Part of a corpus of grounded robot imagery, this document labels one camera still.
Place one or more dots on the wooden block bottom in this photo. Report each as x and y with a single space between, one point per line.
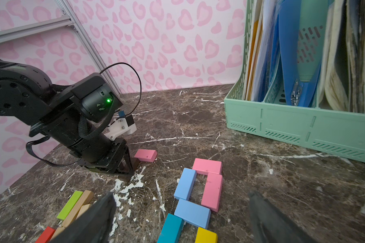
57 232

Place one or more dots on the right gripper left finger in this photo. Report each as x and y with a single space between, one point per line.
93 226

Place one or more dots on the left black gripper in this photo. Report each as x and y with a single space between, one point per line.
93 149

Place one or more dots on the wooden block upright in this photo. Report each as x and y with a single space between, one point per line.
84 199

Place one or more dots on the wooden block tilted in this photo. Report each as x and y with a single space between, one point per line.
83 209

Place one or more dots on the green desktop file organizer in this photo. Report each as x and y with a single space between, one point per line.
334 122

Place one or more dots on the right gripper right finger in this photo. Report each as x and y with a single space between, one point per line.
270 225

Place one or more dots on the green block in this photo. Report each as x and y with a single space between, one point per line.
69 205

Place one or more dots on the pink block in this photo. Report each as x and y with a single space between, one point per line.
146 155
204 167
212 192

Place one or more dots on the red block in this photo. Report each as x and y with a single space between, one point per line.
46 236

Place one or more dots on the pink block top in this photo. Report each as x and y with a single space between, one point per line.
204 167

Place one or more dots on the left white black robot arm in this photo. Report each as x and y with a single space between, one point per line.
28 94

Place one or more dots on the yellow block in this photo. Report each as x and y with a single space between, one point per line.
205 236

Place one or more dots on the blue block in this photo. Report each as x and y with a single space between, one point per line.
185 184
193 214

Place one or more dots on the teal block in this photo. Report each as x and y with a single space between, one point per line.
171 230

